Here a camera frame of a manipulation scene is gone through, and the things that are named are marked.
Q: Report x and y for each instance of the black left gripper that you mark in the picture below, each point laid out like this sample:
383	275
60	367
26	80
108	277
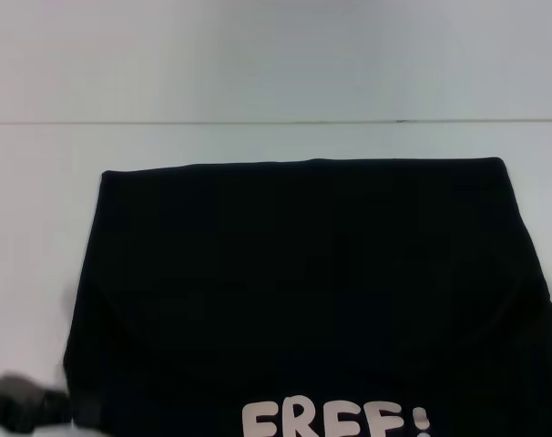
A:
16	400

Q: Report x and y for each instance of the black t-shirt with FREE print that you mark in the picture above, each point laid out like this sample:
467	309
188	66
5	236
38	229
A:
303	273

